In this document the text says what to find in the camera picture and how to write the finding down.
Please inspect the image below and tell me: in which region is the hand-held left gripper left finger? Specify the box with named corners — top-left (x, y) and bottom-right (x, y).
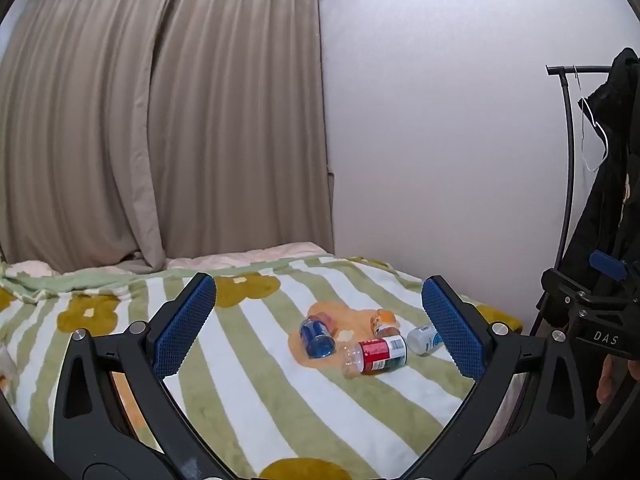
top-left (52, 272), bottom-right (236, 480)

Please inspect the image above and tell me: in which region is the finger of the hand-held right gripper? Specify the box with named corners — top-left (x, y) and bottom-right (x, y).
top-left (588, 250), bottom-right (640, 306)
top-left (541, 268), bottom-right (601, 332)

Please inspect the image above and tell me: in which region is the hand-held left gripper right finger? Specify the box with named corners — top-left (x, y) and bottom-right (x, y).
top-left (400, 275), bottom-right (589, 480)

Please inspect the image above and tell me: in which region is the person's right hand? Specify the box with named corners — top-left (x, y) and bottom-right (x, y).
top-left (597, 354), bottom-right (640, 406)

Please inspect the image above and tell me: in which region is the white plastic bottle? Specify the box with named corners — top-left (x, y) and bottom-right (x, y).
top-left (406, 324), bottom-right (444, 357)

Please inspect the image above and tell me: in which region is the black coat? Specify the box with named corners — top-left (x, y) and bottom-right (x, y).
top-left (536, 47), bottom-right (640, 463)

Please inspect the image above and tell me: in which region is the orange plastic bottle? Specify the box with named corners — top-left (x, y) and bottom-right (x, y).
top-left (370, 310), bottom-right (401, 340)

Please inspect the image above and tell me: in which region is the red label plastic bottle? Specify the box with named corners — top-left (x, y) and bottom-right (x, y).
top-left (341, 336), bottom-right (409, 379)

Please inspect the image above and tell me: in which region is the pink bed sheet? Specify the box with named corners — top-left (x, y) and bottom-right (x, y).
top-left (9, 241), bottom-right (334, 277)

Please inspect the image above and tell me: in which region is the green striped flower blanket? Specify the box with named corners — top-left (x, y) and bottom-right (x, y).
top-left (0, 255), bottom-right (526, 480)

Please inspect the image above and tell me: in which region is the black clothes rack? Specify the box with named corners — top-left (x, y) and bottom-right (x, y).
top-left (530, 64), bottom-right (617, 342)

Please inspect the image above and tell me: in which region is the blue plastic bottle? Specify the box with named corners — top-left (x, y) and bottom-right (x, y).
top-left (299, 312), bottom-right (341, 360)

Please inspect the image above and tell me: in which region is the beige curtain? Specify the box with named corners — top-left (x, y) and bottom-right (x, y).
top-left (0, 0), bottom-right (335, 275)

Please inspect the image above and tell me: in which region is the white wire hanger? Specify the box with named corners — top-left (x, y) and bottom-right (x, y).
top-left (573, 66), bottom-right (610, 173)

